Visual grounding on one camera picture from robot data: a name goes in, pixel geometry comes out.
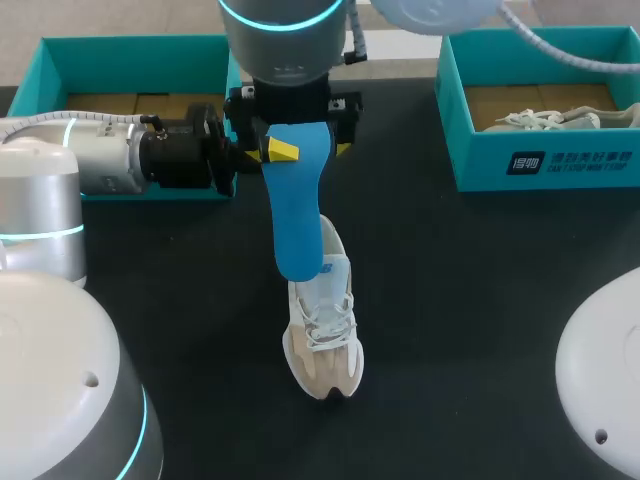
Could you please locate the white and beige shoe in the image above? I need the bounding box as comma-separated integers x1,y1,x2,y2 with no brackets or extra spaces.
281,214,365,401

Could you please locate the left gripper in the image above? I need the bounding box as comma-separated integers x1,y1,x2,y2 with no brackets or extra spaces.
141,102,300,197

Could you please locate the blue and black insole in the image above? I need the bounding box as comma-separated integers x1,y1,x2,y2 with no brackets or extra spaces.
258,122,334,284

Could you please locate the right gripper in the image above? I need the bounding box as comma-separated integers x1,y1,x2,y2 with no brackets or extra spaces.
223,74,365,164

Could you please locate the grey shoe with white laces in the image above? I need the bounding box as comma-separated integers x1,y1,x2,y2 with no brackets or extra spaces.
481,102,640,133

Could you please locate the teal box with print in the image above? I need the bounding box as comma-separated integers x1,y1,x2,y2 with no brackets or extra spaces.
433,24,640,194

